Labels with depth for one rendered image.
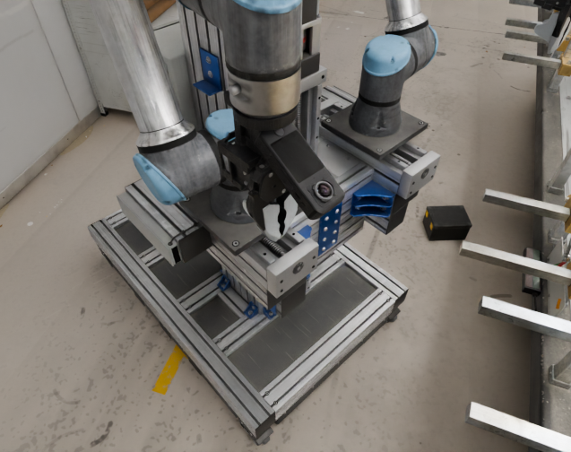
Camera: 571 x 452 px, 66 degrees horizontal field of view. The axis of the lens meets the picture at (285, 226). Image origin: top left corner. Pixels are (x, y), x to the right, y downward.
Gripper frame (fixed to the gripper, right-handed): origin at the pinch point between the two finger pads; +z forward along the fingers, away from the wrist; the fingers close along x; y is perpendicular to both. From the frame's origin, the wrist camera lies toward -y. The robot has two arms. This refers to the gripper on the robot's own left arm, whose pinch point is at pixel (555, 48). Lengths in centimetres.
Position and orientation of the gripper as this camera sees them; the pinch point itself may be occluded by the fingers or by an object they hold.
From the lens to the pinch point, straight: 123.4
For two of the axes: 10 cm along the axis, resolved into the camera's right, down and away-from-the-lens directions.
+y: -6.8, -5.4, 5.0
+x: -7.4, 4.9, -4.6
